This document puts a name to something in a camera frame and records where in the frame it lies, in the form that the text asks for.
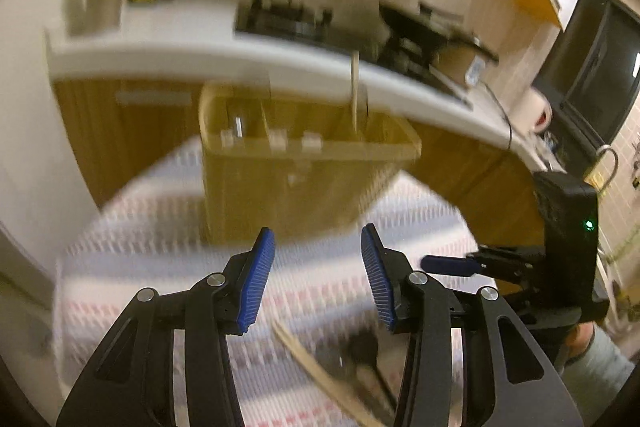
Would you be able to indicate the black frying pan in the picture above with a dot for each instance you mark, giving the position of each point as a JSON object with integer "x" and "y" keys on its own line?
{"x": 425, "y": 29}

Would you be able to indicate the paper towel roll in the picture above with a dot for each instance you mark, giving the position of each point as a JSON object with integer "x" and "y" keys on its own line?
{"x": 536, "y": 112}

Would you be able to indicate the white kitchen counter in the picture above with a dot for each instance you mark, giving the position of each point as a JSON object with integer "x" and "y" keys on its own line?
{"x": 200, "y": 57}

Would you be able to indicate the wooden spatula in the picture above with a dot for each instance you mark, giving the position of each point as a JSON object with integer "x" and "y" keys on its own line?
{"x": 355, "y": 92}

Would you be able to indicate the black ladle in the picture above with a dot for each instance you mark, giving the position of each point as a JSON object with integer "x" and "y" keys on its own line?
{"x": 367, "y": 352}

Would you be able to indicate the wooden utensil organizer box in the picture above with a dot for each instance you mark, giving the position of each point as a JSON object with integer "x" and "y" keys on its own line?
{"x": 295, "y": 187}

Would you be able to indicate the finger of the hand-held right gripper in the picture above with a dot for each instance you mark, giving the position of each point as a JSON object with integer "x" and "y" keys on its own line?
{"x": 447, "y": 265}

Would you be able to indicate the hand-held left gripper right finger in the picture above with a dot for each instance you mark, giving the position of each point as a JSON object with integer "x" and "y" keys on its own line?
{"x": 376, "y": 274}

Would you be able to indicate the cardboard box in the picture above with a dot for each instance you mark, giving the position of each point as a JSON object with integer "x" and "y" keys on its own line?
{"x": 462, "y": 64}

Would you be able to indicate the metal utensil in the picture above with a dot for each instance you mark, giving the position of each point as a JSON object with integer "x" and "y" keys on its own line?
{"x": 237, "y": 126}

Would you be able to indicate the wooden base cabinet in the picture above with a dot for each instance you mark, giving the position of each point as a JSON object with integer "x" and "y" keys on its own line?
{"x": 130, "y": 132}

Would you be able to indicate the person's right forearm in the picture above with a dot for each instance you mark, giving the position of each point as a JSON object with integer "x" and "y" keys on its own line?
{"x": 595, "y": 364}

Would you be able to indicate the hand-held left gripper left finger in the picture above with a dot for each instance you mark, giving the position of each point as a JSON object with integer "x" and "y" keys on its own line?
{"x": 257, "y": 279}

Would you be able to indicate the black gas stove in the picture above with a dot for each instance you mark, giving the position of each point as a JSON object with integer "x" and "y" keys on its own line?
{"x": 310, "y": 24}

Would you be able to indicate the striped woven cloth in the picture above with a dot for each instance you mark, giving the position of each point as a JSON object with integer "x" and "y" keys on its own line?
{"x": 150, "y": 257}

